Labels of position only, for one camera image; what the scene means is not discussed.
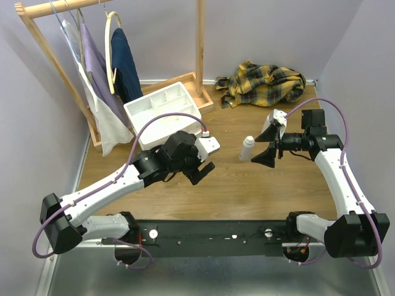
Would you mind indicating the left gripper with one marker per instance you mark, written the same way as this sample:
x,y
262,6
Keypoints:
x,y
194,174

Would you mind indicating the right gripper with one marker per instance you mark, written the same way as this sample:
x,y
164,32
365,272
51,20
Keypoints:
x,y
266,156

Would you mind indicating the tall white bottle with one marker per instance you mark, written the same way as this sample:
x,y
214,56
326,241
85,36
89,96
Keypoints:
x,y
266,126

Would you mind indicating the short white bottle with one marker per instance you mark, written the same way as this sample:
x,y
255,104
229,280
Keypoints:
x,y
247,147

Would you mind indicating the white drawer organizer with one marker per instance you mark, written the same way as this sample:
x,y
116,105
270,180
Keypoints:
x,y
171,99

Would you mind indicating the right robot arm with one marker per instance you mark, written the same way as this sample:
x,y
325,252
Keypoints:
x,y
358,229

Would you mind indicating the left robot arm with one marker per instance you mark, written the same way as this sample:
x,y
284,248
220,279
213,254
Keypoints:
x,y
71,219

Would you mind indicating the yellow plaid shirt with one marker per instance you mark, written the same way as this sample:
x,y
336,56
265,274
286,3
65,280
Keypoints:
x,y
260,85

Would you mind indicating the white hanging garment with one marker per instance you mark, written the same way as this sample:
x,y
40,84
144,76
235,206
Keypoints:
x,y
111,131

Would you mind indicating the navy blue hanging garment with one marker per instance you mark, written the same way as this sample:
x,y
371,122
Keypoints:
x,y
127,85

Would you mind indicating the cream wooden hanger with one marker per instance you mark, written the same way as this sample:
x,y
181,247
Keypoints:
x,y
110,72

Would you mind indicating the lavender hanging garment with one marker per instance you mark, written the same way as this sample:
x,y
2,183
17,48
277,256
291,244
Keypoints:
x,y
96,66

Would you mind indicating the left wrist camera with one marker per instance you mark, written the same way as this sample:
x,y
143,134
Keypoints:
x,y
206,146

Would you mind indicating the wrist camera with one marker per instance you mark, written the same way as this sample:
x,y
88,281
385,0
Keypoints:
x,y
206,146
279,119

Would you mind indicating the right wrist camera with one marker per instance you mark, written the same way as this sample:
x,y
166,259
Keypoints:
x,y
279,119

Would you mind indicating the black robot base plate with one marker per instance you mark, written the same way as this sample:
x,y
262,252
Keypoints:
x,y
213,238

